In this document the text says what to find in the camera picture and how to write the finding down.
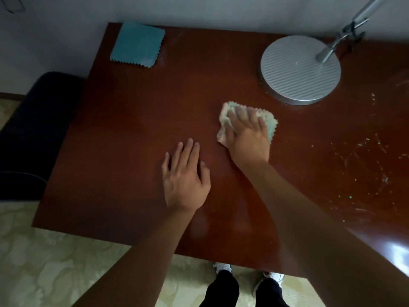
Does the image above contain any person's left hand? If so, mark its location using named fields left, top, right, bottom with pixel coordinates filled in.
left=162, top=138, right=212, bottom=212

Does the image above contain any person's right hand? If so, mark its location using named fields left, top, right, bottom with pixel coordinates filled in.
left=223, top=106, right=271, bottom=168

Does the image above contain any pale green cleaning cloth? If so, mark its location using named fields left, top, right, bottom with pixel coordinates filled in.
left=217, top=101, right=278, bottom=148

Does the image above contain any person's right forearm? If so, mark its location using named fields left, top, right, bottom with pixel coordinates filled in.
left=236, top=160, right=409, bottom=307

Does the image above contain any person's left forearm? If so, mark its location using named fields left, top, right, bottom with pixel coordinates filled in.
left=73, top=206, right=199, bottom=307

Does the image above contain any silver desk lamp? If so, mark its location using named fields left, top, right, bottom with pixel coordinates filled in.
left=259, top=0, right=385, bottom=106

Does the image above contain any person's left white shoe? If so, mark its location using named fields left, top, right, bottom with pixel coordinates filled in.
left=213, top=262, right=233, bottom=276

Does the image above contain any person's white shoe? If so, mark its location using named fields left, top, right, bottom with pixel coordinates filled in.
left=263, top=271, right=285, bottom=287
left=213, top=262, right=233, bottom=276

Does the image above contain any person's left trouser leg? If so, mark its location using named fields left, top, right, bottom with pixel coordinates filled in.
left=199, top=271, right=240, bottom=307

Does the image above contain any person's trouser leg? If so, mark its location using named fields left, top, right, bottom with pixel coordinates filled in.
left=199, top=271, right=240, bottom=307
left=255, top=277, right=290, bottom=307

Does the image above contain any blue cleaning cloth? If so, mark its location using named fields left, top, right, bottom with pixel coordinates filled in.
left=109, top=22, right=166, bottom=69

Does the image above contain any person's right white shoe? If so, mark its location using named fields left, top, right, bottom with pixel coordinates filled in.
left=263, top=271, right=285, bottom=287

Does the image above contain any black padded chair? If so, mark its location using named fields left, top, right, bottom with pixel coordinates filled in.
left=0, top=71, right=87, bottom=202

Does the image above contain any person's right trouser leg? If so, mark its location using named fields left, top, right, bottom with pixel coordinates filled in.
left=255, top=277, right=290, bottom=307

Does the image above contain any thin grey cable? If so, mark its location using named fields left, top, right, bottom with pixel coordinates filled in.
left=0, top=171, right=49, bottom=185

